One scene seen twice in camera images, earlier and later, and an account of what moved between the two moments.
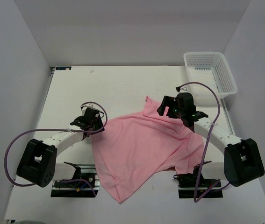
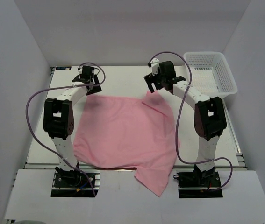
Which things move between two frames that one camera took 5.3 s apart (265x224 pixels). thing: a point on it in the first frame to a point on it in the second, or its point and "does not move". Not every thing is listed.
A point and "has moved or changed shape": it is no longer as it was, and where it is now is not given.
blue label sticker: (63, 68) does not move
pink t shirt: (131, 150) has moved or changed shape
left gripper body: (97, 125) to (96, 89)
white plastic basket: (211, 69) does not move
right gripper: (167, 101) to (151, 79)
